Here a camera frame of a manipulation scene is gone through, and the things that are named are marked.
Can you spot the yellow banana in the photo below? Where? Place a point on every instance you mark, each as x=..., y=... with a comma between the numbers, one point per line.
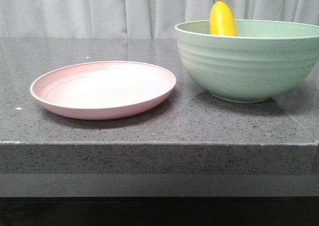
x=221, y=20

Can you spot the pink plate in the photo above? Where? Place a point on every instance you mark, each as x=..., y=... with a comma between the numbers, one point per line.
x=103, y=90

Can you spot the green bowl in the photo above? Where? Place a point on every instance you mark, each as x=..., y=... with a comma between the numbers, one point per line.
x=266, y=58

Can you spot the white curtain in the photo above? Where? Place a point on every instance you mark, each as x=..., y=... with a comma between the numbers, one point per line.
x=134, y=19

